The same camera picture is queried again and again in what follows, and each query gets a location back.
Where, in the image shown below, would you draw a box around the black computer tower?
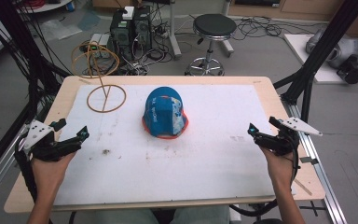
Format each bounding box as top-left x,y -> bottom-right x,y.
132,7 -> 154,53
109,10 -> 135,63

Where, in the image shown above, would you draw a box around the person's right hand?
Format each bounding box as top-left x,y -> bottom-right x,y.
259,147 -> 295,189

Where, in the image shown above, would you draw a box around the clear plastic sheet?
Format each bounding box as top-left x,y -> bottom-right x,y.
39,18 -> 84,42

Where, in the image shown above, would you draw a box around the person's left hand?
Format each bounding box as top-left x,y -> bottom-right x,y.
31,151 -> 77,195

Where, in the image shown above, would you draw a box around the grey power adapter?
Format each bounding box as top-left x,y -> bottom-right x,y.
89,32 -> 111,49

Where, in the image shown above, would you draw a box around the white box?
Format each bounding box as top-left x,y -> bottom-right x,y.
122,6 -> 135,21

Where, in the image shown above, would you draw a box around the white floor platform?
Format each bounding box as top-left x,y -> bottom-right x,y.
282,33 -> 358,85

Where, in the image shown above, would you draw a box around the wire hat stand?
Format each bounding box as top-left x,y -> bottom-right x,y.
71,41 -> 128,114

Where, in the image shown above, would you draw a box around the grey robot shell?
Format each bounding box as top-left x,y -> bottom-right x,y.
305,27 -> 358,70

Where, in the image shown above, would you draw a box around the black frame strut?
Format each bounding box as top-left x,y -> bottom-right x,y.
0,0 -> 73,185
273,0 -> 358,123

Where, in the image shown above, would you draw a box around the black device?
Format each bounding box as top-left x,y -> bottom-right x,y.
336,55 -> 358,85

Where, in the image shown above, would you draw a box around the blue cap with orange trim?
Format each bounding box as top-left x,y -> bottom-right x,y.
141,86 -> 189,140

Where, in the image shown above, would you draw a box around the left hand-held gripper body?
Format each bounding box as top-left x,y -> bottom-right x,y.
21,119 -> 83,162

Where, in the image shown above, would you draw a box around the thin wooden stick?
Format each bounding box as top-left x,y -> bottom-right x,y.
293,178 -> 313,197

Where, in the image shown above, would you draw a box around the white table leg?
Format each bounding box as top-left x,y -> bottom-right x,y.
167,0 -> 184,61

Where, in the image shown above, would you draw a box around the black hose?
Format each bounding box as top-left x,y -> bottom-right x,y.
228,199 -> 280,217

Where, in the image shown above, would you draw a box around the black sleeved gripper cable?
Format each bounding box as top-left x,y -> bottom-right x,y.
13,136 -> 39,204

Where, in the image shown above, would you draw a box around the black floor cables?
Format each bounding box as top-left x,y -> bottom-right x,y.
231,15 -> 321,42

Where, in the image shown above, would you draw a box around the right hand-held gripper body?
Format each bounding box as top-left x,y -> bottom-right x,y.
255,116 -> 324,157

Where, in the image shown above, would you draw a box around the white foam board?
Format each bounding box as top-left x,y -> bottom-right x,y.
53,83 -> 296,207

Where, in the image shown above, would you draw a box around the black round stool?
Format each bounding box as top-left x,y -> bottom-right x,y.
185,13 -> 238,77

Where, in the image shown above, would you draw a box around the aluminium rail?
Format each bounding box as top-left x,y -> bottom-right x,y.
0,124 -> 31,208
280,95 -> 350,224

